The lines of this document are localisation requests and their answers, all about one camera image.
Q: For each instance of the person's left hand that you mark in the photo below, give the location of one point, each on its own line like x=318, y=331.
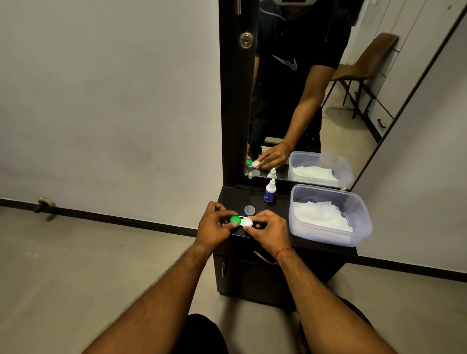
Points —
x=209, y=228

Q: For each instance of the person's right hand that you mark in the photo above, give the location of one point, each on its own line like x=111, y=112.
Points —
x=273, y=235

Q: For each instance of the person's right thumb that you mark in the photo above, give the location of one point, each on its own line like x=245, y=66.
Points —
x=251, y=233

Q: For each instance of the person's left thumb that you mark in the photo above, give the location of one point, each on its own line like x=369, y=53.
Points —
x=228, y=225

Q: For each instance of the green and white lens case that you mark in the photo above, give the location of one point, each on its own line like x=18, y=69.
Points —
x=241, y=221

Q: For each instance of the person's left forearm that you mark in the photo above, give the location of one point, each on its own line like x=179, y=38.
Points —
x=153, y=310

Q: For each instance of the person's right forearm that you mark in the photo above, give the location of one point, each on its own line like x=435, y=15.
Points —
x=321, y=310

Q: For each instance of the small clear plastic cap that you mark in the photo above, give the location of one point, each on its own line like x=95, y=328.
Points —
x=249, y=210

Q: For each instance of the white bottle with blue label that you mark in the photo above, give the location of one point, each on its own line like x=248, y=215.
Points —
x=270, y=191

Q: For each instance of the dark wooden dressing table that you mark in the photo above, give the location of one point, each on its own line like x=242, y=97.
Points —
x=248, y=280

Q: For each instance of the white tissue paper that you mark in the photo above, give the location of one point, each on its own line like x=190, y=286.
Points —
x=319, y=215

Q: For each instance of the clear plastic container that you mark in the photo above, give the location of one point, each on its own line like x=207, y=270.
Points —
x=328, y=218

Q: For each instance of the person's black trousers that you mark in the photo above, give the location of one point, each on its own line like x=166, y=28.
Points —
x=204, y=335

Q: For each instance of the metal door stopper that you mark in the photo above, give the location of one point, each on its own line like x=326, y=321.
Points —
x=44, y=205

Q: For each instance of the round silver lock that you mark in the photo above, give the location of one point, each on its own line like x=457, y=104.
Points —
x=246, y=40

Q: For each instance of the brown chair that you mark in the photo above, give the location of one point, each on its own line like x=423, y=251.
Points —
x=365, y=62

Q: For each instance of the wall mirror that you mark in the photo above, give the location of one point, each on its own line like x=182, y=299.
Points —
x=328, y=91

